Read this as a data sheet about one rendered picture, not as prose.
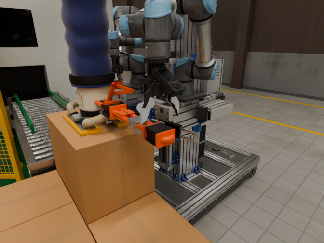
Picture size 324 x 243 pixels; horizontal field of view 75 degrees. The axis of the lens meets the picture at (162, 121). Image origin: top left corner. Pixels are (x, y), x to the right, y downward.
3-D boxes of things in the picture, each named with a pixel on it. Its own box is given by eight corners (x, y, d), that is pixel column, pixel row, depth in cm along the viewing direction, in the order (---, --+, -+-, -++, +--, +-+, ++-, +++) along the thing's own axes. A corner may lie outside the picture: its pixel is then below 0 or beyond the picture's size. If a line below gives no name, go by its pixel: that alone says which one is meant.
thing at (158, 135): (142, 140, 73) (141, 126, 71) (159, 134, 77) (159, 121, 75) (156, 149, 66) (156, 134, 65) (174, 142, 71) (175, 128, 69)
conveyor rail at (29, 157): (8, 110, 319) (6, 98, 312) (13, 109, 322) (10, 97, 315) (33, 189, 147) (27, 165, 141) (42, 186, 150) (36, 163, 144)
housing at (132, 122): (127, 128, 83) (126, 117, 81) (141, 125, 87) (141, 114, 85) (136, 134, 78) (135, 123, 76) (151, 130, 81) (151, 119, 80)
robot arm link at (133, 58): (145, 73, 166) (144, 54, 162) (128, 73, 166) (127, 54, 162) (146, 71, 178) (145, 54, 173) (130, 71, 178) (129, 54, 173)
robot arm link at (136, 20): (164, -14, 104) (112, 11, 70) (186, -16, 100) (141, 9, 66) (167, 12, 111) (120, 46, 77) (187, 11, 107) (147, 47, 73)
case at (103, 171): (56, 169, 146) (45, 114, 132) (110, 152, 169) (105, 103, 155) (87, 224, 102) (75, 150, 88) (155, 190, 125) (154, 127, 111)
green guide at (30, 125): (9, 100, 316) (7, 94, 312) (17, 99, 322) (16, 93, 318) (22, 135, 197) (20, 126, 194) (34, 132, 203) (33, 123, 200)
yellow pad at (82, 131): (62, 117, 125) (61, 109, 123) (80, 114, 131) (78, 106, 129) (80, 137, 100) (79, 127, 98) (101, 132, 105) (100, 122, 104)
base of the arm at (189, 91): (182, 90, 151) (182, 76, 148) (199, 94, 141) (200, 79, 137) (167, 93, 142) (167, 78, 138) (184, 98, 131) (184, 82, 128)
